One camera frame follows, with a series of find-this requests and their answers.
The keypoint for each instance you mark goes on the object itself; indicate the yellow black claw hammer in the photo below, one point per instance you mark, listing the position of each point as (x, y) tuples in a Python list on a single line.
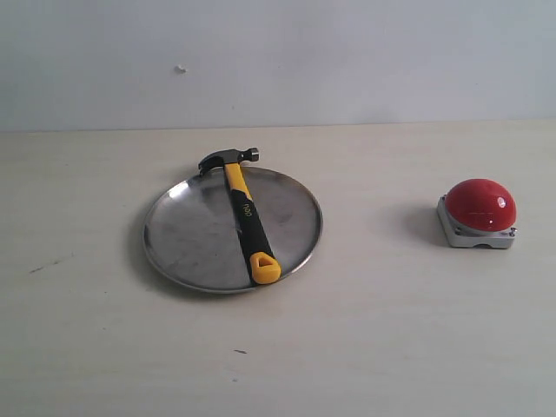
[(261, 262)]

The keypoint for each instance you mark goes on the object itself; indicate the red dome push button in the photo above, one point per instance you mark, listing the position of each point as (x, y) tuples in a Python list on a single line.
[(478, 212)]

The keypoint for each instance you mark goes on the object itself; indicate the round steel plate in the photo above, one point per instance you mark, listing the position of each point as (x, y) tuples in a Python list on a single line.
[(190, 234)]

